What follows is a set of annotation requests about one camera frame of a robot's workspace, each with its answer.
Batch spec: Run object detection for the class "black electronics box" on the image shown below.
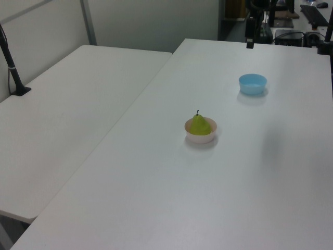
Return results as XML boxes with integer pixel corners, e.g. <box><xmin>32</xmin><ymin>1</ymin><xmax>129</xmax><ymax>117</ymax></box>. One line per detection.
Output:
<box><xmin>274</xmin><ymin>29</ymin><xmax>304</xmax><ymax>45</ymax></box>

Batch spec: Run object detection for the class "black monitor stand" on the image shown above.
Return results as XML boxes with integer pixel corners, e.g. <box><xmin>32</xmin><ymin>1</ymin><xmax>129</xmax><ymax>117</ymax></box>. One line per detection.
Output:
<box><xmin>267</xmin><ymin>0</ymin><xmax>277</xmax><ymax>27</ymax></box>

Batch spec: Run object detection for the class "black clamp block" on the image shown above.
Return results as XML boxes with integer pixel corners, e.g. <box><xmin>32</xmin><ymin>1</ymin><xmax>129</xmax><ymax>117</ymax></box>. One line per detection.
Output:
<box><xmin>304</xmin><ymin>31</ymin><xmax>320</xmax><ymax>48</ymax></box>

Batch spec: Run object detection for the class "black computer keyboard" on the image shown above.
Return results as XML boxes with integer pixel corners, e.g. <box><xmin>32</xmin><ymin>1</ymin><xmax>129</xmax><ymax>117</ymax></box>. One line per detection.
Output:
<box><xmin>300</xmin><ymin>4</ymin><xmax>329</xmax><ymax>27</ymax></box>

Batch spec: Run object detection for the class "pink plastic bowl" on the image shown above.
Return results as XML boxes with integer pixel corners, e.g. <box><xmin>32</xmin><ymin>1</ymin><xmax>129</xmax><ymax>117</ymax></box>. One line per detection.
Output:
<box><xmin>184</xmin><ymin>117</ymin><xmax>218</xmax><ymax>144</ymax></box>

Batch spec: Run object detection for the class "grey aluminium partition post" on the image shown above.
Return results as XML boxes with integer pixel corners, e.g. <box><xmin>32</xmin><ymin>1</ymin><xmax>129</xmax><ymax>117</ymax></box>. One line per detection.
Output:
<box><xmin>79</xmin><ymin>0</ymin><xmax>98</xmax><ymax>46</ymax></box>

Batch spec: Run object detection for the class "blue plastic bowl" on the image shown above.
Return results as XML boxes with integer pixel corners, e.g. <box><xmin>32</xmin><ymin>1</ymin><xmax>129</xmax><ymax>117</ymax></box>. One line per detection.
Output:
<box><xmin>238</xmin><ymin>73</ymin><xmax>268</xmax><ymax>95</ymax></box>

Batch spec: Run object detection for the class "white side table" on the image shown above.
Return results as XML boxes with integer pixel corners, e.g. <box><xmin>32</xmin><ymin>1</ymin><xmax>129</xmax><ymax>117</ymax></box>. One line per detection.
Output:
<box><xmin>0</xmin><ymin>44</ymin><xmax>174</xmax><ymax>224</ymax></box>

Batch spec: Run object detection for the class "green pear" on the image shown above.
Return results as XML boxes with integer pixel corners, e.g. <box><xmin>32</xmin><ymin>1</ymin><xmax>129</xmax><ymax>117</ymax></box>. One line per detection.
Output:
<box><xmin>189</xmin><ymin>109</ymin><xmax>212</xmax><ymax>136</ymax></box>

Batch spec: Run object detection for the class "yellow cabinet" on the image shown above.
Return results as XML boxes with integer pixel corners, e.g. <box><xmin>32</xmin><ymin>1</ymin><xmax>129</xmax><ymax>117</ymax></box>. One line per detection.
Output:
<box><xmin>224</xmin><ymin>0</ymin><xmax>247</xmax><ymax>19</ymax></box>

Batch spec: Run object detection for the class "brown wooden board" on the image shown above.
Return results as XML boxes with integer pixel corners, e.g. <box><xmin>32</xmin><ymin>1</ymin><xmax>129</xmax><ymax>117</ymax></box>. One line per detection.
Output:
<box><xmin>275</xmin><ymin>10</ymin><xmax>300</xmax><ymax>19</ymax></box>

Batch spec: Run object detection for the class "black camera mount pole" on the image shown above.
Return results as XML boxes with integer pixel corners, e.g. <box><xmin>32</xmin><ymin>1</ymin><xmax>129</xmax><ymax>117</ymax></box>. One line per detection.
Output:
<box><xmin>316</xmin><ymin>14</ymin><xmax>333</xmax><ymax>56</ymax></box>
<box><xmin>0</xmin><ymin>23</ymin><xmax>32</xmax><ymax>96</ymax></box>

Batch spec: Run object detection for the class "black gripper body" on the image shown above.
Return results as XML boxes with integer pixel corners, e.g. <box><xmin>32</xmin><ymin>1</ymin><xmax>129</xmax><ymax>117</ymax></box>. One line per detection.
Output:
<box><xmin>245</xmin><ymin>17</ymin><xmax>257</xmax><ymax>38</ymax></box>

